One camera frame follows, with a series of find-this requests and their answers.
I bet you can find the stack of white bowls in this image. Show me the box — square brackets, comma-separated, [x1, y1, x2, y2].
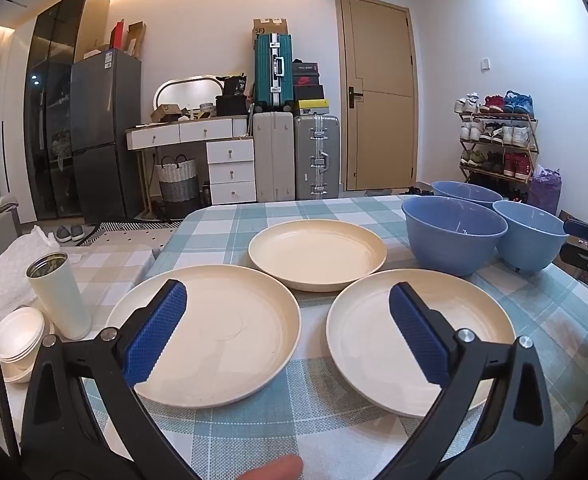
[0, 306, 54, 383]

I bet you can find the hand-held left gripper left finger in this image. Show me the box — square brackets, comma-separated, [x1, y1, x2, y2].
[20, 279, 199, 480]

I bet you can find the black and white rug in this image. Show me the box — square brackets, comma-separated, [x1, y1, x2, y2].
[76, 221, 183, 248]

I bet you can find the wooden shoe rack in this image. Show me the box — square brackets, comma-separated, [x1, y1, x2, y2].
[458, 110, 540, 186]

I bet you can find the person's left hand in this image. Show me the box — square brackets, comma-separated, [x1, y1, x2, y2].
[236, 454, 305, 480]

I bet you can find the brown cardboard box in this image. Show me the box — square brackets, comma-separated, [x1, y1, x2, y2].
[253, 17, 289, 37]

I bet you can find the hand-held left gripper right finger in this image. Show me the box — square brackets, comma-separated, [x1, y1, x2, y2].
[388, 282, 557, 480]

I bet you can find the black bag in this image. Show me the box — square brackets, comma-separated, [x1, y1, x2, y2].
[216, 95, 249, 117]

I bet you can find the teal checked tablecloth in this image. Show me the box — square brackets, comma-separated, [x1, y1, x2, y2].
[81, 195, 588, 480]

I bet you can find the white tumbler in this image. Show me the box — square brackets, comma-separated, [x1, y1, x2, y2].
[26, 253, 93, 341]

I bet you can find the dark grey fridge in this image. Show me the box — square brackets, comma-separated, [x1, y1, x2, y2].
[70, 49, 143, 225]

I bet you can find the teal suitcase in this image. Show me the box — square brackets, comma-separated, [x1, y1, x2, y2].
[254, 33, 293, 111]

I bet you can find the open cardboard carton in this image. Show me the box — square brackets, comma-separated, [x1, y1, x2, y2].
[126, 21, 147, 58]

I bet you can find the group of racked shoes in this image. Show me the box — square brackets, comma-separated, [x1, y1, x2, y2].
[454, 91, 537, 183]

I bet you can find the tan wooden door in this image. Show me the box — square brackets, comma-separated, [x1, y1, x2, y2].
[335, 0, 419, 192]

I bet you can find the black printed box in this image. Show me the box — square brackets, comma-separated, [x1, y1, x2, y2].
[222, 75, 249, 98]

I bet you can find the beige suitcase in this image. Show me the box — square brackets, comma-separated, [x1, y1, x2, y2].
[252, 111, 295, 202]

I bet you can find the white vanity desk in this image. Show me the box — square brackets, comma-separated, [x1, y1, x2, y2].
[125, 116, 256, 206]

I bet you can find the light blue bowl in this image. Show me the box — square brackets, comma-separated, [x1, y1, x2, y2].
[492, 200, 571, 273]

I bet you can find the black glass cabinet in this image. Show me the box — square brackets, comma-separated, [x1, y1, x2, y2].
[24, 0, 110, 221]

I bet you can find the grey padded seat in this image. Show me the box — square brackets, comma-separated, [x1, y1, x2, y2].
[0, 197, 24, 253]

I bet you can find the printed cardboard box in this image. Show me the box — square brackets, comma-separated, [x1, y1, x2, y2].
[556, 209, 588, 286]

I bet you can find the white plastic bag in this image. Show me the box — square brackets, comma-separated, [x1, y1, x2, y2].
[0, 225, 82, 326]

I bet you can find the flat cardboard box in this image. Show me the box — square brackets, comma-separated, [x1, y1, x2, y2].
[150, 104, 182, 123]

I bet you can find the oval mirror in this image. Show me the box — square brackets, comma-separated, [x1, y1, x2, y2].
[154, 76, 225, 111]

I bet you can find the purple bag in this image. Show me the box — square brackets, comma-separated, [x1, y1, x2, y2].
[526, 168, 562, 216]

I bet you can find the silver suitcase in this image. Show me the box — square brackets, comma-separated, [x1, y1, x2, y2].
[294, 114, 341, 200]

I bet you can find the cream plate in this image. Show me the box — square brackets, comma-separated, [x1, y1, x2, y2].
[104, 265, 302, 407]
[248, 220, 388, 292]
[326, 269, 517, 418]

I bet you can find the woven laundry basket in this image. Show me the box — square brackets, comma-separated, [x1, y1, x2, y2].
[155, 156, 202, 218]

